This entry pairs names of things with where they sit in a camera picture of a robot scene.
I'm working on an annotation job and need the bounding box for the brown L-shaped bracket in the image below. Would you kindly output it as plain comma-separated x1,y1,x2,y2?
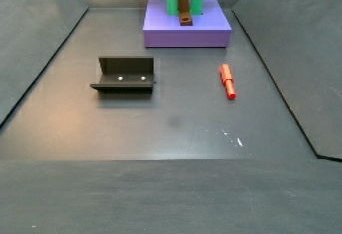
178,0,192,26

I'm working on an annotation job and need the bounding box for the black angle fixture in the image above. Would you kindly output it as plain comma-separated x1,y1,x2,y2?
89,56,155,92

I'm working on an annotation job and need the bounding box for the red peg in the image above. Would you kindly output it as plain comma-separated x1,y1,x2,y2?
219,64,236,100

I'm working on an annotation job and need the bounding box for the purple base block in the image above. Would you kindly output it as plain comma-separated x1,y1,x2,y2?
143,0,232,48

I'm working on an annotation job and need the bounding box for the left green block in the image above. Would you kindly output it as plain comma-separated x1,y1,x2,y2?
166,0,179,15

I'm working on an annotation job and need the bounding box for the green block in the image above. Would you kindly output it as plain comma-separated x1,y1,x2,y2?
191,0,203,15
166,0,179,15

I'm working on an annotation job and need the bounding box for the right green block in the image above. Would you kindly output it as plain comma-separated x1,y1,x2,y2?
191,0,203,15

